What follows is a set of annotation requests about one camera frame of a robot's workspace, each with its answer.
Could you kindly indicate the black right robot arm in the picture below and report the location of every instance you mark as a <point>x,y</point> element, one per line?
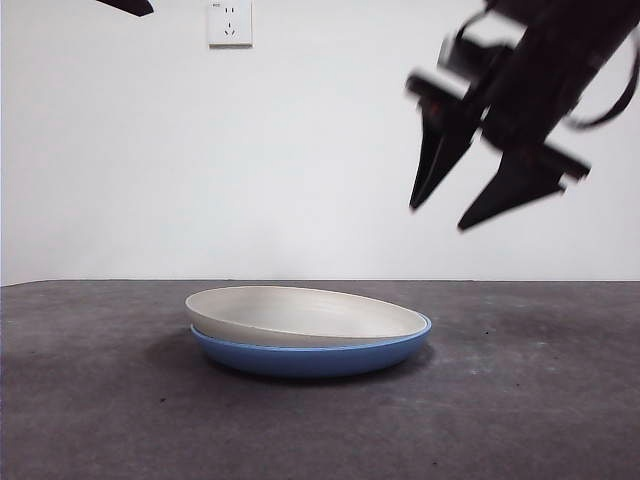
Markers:
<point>560,20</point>

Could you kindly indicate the right wrist grey camera box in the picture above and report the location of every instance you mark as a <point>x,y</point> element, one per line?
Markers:
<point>450,55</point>

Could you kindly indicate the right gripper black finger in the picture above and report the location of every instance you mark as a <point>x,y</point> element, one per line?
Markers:
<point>520,185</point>
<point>442,145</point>

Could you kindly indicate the white wall socket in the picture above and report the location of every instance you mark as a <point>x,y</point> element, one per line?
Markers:
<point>230,25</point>

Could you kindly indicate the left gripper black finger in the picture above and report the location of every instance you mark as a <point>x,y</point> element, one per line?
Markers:
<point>131,5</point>

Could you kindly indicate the white round plate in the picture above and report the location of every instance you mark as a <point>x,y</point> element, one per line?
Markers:
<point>300,315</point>

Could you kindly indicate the blue round plate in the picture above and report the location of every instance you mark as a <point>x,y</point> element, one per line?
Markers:
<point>310,360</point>

